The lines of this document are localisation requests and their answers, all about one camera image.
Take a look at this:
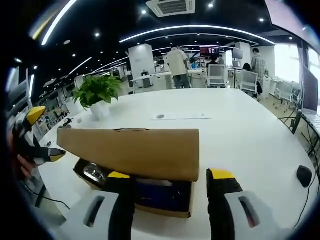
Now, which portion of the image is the ceiling air conditioner vent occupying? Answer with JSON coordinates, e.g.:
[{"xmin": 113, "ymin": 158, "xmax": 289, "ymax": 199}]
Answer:
[{"xmin": 145, "ymin": 0, "xmax": 196, "ymax": 18}]

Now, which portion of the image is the person's left hand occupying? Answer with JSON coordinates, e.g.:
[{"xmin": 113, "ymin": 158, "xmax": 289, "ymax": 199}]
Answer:
[{"xmin": 16, "ymin": 153, "xmax": 39, "ymax": 181}]

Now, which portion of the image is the white office chair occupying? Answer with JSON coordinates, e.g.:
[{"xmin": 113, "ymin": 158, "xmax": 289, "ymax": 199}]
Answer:
[
  {"xmin": 206, "ymin": 64, "xmax": 228, "ymax": 89},
  {"xmin": 239, "ymin": 71, "xmax": 260, "ymax": 98}
]

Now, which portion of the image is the brown cardboard shoe box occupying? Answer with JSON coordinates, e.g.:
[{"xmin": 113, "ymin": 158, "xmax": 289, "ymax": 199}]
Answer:
[{"xmin": 56, "ymin": 128, "xmax": 201, "ymax": 219}]

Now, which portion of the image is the black mouse cable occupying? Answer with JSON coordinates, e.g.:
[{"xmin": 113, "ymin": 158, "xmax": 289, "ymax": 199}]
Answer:
[{"xmin": 293, "ymin": 186, "xmax": 314, "ymax": 230}]

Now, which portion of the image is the white soft wet wipes pack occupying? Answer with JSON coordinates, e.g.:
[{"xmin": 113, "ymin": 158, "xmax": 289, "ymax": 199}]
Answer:
[{"xmin": 82, "ymin": 162, "xmax": 109, "ymax": 186}]

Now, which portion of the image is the curved ceiling light strip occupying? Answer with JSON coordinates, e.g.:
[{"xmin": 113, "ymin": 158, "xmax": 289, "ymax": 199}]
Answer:
[{"xmin": 119, "ymin": 24, "xmax": 276, "ymax": 46}]

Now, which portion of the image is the white table cable cover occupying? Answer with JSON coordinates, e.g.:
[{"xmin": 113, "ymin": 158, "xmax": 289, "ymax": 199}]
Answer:
[{"xmin": 151, "ymin": 112, "xmax": 212, "ymax": 121}]

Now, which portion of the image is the black computer mouse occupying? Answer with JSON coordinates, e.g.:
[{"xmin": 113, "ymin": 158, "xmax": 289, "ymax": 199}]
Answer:
[{"xmin": 296, "ymin": 165, "xmax": 313, "ymax": 188}]

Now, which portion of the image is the dark desktop monitor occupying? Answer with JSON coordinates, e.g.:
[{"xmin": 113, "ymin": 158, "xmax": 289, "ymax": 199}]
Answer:
[{"xmin": 301, "ymin": 66, "xmax": 320, "ymax": 115}]

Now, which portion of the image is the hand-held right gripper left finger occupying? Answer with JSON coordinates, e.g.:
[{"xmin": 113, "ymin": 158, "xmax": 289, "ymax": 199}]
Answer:
[{"xmin": 63, "ymin": 171, "xmax": 137, "ymax": 240}]

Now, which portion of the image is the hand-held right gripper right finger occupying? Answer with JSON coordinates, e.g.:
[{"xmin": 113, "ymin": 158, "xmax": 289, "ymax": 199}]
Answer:
[{"xmin": 206, "ymin": 168, "xmax": 283, "ymax": 240}]

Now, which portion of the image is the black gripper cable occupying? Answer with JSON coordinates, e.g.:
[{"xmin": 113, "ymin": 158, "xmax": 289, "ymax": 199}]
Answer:
[{"xmin": 41, "ymin": 193, "xmax": 71, "ymax": 210}]

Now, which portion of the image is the green potted plant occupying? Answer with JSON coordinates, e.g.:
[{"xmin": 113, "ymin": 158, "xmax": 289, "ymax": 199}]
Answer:
[{"xmin": 71, "ymin": 74, "xmax": 123, "ymax": 118}]

